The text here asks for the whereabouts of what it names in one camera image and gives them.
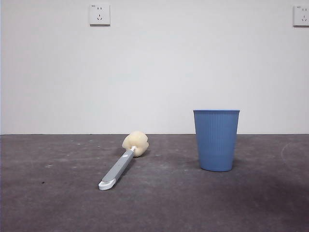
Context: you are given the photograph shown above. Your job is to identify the grey-handled sponge cup brush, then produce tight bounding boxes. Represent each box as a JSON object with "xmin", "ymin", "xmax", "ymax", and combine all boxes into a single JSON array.
[{"xmin": 98, "ymin": 130, "xmax": 150, "ymax": 191}]

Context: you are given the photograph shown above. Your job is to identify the blue ribbed plastic cup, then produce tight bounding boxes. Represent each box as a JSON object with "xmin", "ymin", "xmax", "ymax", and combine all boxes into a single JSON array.
[{"xmin": 193, "ymin": 109, "xmax": 240, "ymax": 173}]

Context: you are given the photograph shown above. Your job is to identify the white wall power socket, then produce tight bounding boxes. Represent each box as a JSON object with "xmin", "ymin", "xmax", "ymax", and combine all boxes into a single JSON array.
[
  {"xmin": 293, "ymin": 5, "xmax": 309, "ymax": 27},
  {"xmin": 89, "ymin": 4, "xmax": 112, "ymax": 27}
]

